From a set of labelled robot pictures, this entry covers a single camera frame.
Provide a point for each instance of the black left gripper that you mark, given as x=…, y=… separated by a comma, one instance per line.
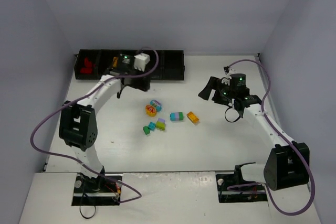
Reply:
x=142, y=83

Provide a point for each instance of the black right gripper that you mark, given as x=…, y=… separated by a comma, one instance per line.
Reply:
x=217, y=91

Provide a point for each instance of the small orange lego brick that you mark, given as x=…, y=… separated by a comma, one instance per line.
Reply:
x=114, y=62

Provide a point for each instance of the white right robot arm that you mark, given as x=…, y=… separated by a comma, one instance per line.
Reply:
x=287, y=162

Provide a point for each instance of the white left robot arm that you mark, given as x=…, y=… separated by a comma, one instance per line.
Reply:
x=78, y=124

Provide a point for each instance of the red legos in bin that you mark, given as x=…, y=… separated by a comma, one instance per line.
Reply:
x=87, y=67

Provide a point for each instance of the teal flower lego block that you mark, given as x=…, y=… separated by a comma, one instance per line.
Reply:
x=156, y=104

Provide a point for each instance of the orange butterfly lego block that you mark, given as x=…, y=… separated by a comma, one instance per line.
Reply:
x=150, y=110

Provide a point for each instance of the orange flat lego plate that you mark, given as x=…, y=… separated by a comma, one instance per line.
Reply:
x=192, y=117

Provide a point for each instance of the teal small lego brick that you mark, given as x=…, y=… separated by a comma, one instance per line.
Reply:
x=152, y=126

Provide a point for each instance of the lilac and lime lego stack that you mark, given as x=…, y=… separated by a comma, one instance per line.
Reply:
x=160, y=124

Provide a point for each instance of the teal lilac green lego stack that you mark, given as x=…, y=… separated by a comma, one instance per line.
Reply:
x=176, y=116

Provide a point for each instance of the green small lego brick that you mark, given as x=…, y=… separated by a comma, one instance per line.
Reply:
x=146, y=130

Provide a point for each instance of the black divided bin row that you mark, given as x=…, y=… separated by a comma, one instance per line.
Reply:
x=170, y=63

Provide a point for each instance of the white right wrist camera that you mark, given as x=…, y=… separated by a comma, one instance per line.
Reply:
x=228, y=72

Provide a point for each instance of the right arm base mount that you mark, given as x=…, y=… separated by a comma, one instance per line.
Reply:
x=231, y=188

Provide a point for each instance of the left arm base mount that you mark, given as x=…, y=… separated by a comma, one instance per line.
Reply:
x=96, y=192

